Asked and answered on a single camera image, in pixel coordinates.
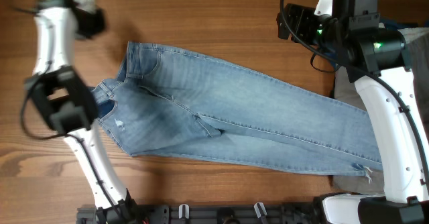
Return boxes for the light blue denim jeans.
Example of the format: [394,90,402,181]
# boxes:
[92,42,382,176]

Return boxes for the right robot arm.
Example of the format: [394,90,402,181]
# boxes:
[278,0,428,223]

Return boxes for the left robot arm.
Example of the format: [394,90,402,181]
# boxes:
[24,0,145,223]

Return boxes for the dark blue folded garment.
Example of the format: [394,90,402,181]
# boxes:
[380,18,419,30]

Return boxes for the grey folded shorts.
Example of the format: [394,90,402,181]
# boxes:
[333,27,428,194]

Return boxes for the right grey rail clip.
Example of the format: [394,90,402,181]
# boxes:
[253,202,267,219]

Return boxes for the grey rail clip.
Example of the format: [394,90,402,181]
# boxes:
[178,204,190,219]
[253,202,267,219]

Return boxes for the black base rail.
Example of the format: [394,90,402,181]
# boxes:
[76,202,322,224]

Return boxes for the left grey rail clip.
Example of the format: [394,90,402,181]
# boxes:
[178,204,190,219]

